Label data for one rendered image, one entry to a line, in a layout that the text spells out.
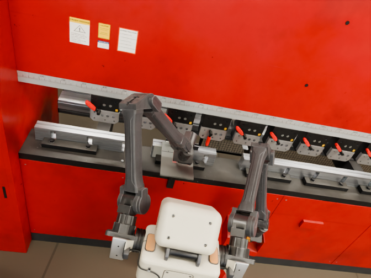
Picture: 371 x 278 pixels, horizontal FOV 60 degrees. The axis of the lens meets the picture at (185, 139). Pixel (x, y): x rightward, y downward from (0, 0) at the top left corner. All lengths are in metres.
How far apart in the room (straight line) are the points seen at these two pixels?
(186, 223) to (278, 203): 1.19
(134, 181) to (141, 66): 0.62
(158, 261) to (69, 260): 1.45
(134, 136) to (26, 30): 0.74
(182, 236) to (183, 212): 0.08
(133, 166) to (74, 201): 1.03
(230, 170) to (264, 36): 0.86
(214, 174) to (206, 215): 0.89
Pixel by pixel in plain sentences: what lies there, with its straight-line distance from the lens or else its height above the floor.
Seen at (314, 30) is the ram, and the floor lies 1.81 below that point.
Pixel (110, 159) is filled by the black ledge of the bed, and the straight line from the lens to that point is 1.89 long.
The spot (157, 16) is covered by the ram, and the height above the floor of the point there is 1.72.
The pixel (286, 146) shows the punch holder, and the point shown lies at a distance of 1.97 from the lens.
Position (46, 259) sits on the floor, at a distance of 2.54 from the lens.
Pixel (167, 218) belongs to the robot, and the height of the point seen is 1.36.
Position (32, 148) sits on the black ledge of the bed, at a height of 0.88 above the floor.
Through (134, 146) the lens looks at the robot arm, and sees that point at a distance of 1.16.
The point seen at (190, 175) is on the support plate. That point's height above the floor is 1.00.
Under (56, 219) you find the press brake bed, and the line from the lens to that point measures 2.35.
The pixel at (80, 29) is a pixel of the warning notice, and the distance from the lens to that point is 1.55.
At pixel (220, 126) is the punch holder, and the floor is 1.20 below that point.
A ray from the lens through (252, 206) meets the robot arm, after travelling 1.30.
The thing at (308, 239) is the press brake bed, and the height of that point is 0.40.
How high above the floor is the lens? 2.23
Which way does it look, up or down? 39 degrees down
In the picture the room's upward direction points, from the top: 17 degrees clockwise
